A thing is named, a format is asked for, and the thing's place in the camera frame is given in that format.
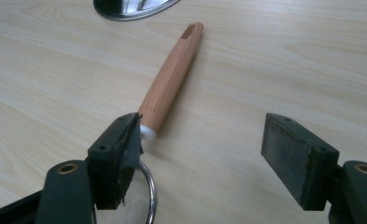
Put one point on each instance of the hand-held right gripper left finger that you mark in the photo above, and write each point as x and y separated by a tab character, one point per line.
109	161

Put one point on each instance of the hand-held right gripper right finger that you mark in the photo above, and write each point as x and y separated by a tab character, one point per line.
299	161

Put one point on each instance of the stainless steel bowl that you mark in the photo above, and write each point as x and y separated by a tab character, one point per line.
131	8

